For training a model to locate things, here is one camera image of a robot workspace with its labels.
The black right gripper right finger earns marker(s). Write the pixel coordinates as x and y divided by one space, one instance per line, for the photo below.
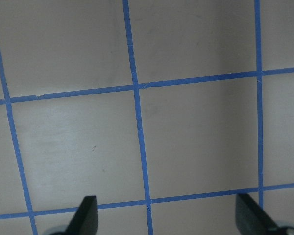
250 219

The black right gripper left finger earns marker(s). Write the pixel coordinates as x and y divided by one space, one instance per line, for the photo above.
85 219

